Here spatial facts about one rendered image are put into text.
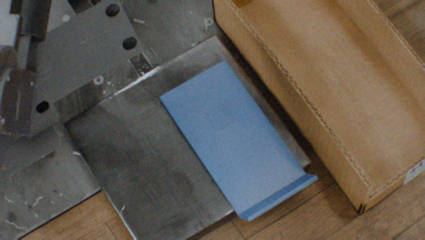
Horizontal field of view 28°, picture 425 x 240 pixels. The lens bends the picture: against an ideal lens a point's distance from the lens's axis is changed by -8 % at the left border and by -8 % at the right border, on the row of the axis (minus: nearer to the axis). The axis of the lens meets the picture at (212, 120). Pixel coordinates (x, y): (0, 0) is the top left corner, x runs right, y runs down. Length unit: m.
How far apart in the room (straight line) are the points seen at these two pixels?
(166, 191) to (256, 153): 0.09
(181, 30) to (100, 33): 0.33
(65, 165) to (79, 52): 0.29
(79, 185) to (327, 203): 0.23
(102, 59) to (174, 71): 0.28
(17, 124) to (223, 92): 0.39
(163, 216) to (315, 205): 0.14
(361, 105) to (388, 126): 0.03
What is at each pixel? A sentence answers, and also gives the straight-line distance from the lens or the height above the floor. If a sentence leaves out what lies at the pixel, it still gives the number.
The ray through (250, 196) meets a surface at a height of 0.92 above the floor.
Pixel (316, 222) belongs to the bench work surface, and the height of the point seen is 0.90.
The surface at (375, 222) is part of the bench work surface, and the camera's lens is 0.80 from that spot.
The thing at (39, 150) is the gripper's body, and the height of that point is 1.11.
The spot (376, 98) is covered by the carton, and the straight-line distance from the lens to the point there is 0.85.
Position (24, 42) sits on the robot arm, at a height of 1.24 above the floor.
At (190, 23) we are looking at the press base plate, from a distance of 0.89.
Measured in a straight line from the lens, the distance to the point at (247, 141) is 0.80.
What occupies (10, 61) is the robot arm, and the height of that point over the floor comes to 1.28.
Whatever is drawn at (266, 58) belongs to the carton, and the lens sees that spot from 0.80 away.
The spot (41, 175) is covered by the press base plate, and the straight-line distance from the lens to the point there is 0.84.
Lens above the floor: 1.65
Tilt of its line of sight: 64 degrees down
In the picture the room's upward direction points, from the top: 7 degrees counter-clockwise
